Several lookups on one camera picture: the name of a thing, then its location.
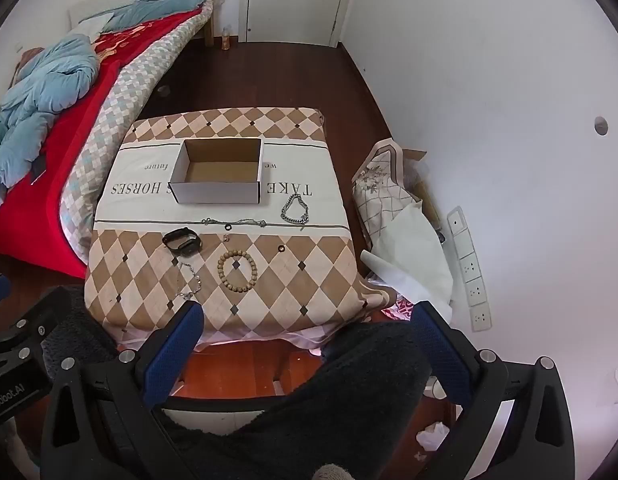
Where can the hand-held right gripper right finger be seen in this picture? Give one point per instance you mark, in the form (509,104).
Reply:
(444,355)

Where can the red blanket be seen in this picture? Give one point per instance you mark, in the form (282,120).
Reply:
(64,160)

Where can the brown cloth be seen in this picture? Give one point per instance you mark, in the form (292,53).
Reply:
(31,57)

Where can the white power strip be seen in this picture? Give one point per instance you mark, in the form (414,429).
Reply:
(469,270)

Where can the crumpled white tissue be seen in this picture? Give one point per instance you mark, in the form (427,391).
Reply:
(433,436)

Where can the white cardboard box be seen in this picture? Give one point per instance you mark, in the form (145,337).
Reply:
(214,192)

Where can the checkered bed sheet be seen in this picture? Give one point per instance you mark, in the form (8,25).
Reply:
(134,85)

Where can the black smart band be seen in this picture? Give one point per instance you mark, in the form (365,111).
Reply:
(189,246)

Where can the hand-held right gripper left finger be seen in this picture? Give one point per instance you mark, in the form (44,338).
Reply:
(174,355)

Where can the diamond-patterned table cloth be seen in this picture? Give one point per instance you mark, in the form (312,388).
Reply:
(289,280)

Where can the round wall hole cover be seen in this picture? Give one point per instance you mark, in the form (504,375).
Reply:
(600,125)

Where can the dark flat item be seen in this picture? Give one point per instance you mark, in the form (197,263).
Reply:
(39,169)

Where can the light blue quilt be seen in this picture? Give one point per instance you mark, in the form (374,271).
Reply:
(39,90)

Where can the white door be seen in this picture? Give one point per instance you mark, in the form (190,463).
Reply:
(294,0)

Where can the blue blanket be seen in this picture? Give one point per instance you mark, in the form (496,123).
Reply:
(154,5)

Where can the floral cloth bag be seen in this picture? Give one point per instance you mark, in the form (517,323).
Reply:
(384,200)

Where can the person's left leg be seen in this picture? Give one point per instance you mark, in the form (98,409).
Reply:
(84,330)

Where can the white pillow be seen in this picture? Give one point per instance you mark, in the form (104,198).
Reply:
(96,22)

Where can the red and white cloth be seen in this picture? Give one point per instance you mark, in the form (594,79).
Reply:
(399,308)

